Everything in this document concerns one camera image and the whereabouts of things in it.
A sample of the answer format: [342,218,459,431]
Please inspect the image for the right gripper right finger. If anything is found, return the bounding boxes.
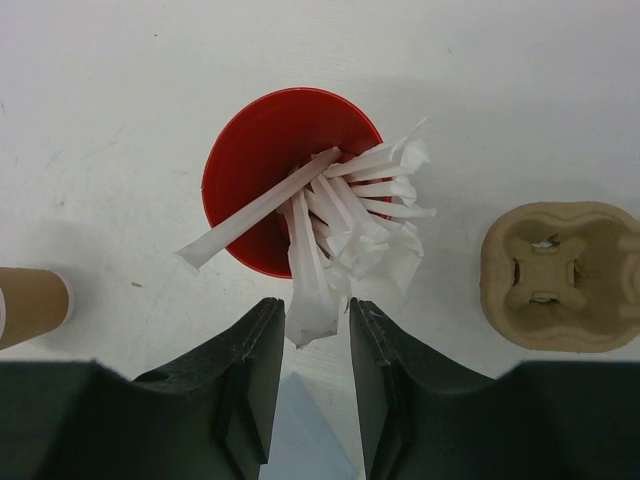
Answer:
[349,299,639,479]

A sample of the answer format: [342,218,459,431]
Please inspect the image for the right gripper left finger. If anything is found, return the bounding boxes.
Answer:
[1,298,285,479]

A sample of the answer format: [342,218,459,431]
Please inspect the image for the white straw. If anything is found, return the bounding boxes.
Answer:
[284,191,344,349]

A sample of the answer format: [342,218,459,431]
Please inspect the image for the light blue paper bag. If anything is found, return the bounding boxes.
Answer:
[259,372,364,479]

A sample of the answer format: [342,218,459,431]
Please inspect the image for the brown cardboard cup carrier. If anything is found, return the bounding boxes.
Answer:
[480,201,639,353]

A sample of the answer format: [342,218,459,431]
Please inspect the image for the stacked brown paper cups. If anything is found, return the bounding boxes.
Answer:
[1,267,75,350]

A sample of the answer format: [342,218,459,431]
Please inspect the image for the red ribbed cylinder holder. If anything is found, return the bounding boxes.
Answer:
[180,87,382,279]

